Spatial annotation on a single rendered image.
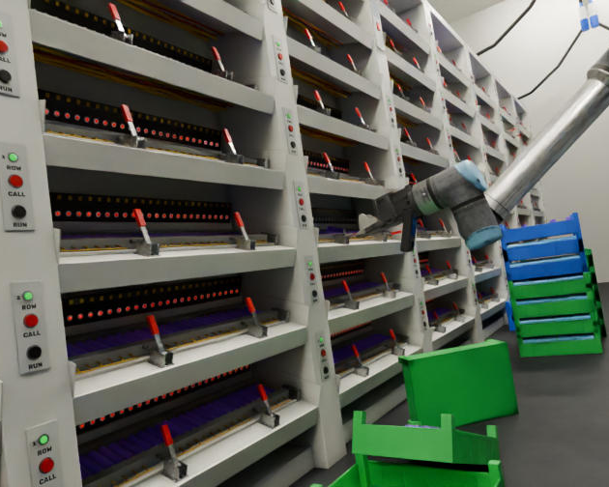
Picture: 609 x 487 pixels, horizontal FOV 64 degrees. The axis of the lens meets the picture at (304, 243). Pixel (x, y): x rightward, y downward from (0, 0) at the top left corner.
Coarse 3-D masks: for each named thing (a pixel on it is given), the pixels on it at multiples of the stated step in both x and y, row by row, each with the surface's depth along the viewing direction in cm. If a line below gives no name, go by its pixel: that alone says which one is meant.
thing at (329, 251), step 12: (324, 228) 168; (396, 228) 181; (396, 240) 180; (324, 252) 133; (336, 252) 138; (348, 252) 144; (360, 252) 150; (372, 252) 158; (384, 252) 165; (396, 252) 174
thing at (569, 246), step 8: (568, 240) 197; (576, 240) 195; (504, 248) 207; (512, 248) 206; (520, 248) 204; (528, 248) 203; (536, 248) 202; (544, 248) 200; (552, 248) 199; (560, 248) 198; (568, 248) 197; (576, 248) 196; (504, 256) 207; (512, 256) 206; (520, 256) 204; (528, 256) 203; (536, 256) 202; (544, 256) 200
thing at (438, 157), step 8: (400, 136) 236; (408, 136) 206; (400, 144) 191; (408, 144) 206; (416, 144) 205; (408, 152) 198; (416, 152) 204; (424, 152) 212; (432, 152) 227; (440, 152) 242; (448, 152) 240; (408, 160) 233; (416, 160) 236; (424, 160) 214; (432, 160) 222; (440, 160) 230; (448, 160) 239
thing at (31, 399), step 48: (0, 0) 70; (0, 96) 68; (0, 192) 66; (48, 192) 72; (0, 240) 65; (48, 240) 71; (0, 288) 64; (48, 288) 70; (0, 336) 64; (48, 336) 69; (48, 384) 68; (0, 480) 63
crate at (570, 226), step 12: (576, 216) 195; (504, 228) 224; (516, 228) 205; (528, 228) 203; (540, 228) 201; (552, 228) 199; (564, 228) 197; (576, 228) 195; (504, 240) 207; (516, 240) 205
